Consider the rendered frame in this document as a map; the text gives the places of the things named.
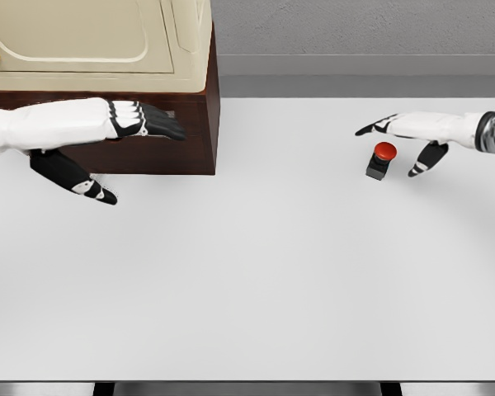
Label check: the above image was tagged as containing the dark brown cabinet drawer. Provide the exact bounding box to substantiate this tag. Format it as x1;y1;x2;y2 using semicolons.
0;93;208;175

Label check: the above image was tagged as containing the cream and brown cabinet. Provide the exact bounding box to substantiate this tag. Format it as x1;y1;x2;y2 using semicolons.
0;0;221;177

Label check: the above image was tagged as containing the red button switch black base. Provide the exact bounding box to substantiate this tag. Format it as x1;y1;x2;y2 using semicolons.
365;141;398;182

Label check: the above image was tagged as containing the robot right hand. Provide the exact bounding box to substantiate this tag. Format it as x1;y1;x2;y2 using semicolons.
355;112;460;178

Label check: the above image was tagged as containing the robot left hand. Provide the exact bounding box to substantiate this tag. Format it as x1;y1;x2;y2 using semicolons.
21;97;187;206

